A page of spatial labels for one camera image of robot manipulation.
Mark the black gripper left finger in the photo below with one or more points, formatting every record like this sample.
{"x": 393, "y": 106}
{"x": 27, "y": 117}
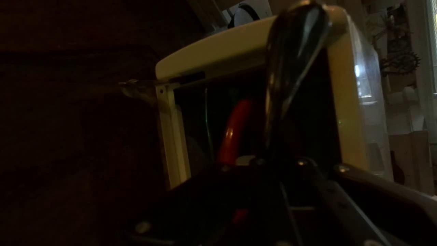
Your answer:
{"x": 246, "y": 196}

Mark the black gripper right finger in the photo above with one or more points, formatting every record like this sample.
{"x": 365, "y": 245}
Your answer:
{"x": 305, "y": 196}

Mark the metal spoon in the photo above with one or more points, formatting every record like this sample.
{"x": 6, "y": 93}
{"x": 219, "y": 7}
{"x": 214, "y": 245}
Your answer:
{"x": 295, "y": 50}

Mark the white microwave oven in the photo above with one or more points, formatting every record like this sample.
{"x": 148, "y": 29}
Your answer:
{"x": 355, "y": 104}

